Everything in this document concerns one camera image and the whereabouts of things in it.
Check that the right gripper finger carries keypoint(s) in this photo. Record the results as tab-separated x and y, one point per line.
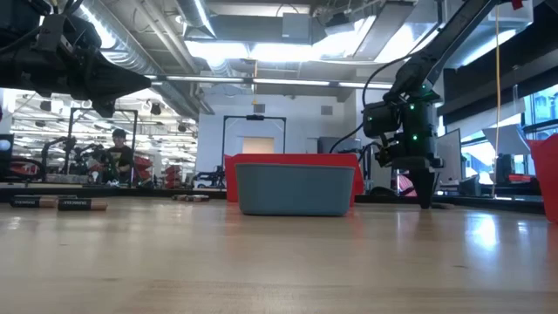
426	183
415	179

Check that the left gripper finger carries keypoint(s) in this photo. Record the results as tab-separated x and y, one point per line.
113	70
113	89

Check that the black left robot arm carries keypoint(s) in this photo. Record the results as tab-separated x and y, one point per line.
13	13

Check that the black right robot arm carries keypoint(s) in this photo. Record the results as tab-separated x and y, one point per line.
436	52

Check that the black background robot arm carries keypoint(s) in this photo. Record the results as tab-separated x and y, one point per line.
211	179

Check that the red shelf bin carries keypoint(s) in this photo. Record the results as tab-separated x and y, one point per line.
405	185

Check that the white shelf rack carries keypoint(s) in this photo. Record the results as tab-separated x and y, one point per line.
385	181

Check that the grey flat panel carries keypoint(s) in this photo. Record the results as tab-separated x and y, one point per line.
451	148

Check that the person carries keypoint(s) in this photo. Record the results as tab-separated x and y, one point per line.
120	157

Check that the black office chair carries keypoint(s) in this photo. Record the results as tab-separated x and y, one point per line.
505	168

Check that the white trapezoid shade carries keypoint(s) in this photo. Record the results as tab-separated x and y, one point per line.
508	139

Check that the red storage bin stack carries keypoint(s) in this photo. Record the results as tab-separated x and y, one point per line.
172	176

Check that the black device with white circle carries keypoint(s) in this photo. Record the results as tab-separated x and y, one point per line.
5	168

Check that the long red plastic bin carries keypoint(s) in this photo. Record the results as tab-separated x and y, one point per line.
545	174

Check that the blue-grey plastic bin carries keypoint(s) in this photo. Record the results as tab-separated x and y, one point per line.
296	189

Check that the short red plastic bin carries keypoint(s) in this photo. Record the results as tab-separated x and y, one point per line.
296	159

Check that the long ceiling light tube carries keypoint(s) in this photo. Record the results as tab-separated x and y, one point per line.
283	81

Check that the grey ceiling junction box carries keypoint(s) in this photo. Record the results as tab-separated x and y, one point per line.
296	28

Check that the black gantry frame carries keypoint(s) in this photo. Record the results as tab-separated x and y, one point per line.
255	117
126	110

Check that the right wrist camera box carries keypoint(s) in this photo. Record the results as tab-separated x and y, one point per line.
390	153

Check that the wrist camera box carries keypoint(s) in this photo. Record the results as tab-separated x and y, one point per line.
83	32
390	153

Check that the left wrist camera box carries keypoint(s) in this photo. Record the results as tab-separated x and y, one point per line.
83	32

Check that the silver spiral ceiling duct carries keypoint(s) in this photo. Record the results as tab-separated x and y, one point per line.
174	100

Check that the smooth silver ceiling duct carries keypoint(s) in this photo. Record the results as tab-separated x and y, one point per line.
196	17

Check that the black aluminium table frame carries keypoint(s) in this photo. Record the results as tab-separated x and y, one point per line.
131	192

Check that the silver rectangular ceiling duct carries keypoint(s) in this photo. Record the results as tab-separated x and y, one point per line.
514	26

